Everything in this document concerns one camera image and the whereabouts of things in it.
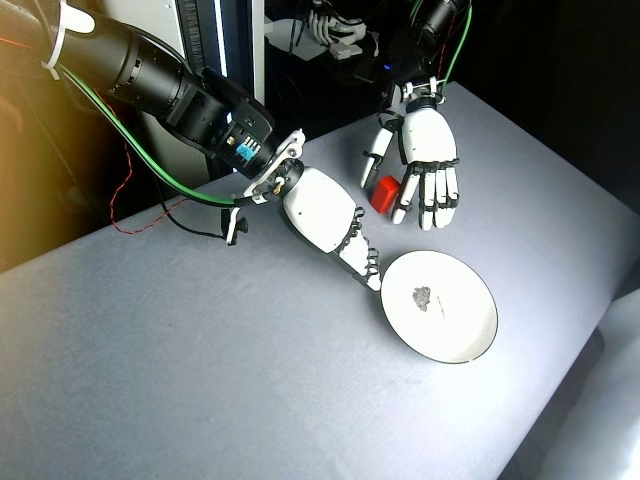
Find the red cube block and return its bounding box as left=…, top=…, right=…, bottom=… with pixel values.
left=369, top=175, right=403, bottom=215

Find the thin black cable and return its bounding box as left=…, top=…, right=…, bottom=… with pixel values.
left=159, top=189, right=231, bottom=240

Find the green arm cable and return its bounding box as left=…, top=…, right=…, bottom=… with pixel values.
left=442, top=0, right=474, bottom=86
left=62, top=67, right=239, bottom=206

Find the grey table cloth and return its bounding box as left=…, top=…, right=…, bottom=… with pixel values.
left=0, top=79, right=640, bottom=480

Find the small white adapter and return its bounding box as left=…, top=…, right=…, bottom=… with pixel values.
left=327, top=43, right=364, bottom=61

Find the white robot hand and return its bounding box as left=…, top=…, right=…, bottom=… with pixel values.
left=359, top=97, right=461, bottom=232
left=277, top=166, right=385, bottom=294

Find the spare white robot hand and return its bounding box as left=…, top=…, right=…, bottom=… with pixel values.
left=307, top=7, right=366, bottom=46

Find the white box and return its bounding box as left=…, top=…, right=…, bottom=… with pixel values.
left=264, top=17, right=331, bottom=61

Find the thin red cable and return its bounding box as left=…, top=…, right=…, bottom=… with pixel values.
left=108, top=144, right=191, bottom=235

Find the white round plate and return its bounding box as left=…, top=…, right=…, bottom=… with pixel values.
left=379, top=249, right=500, bottom=365

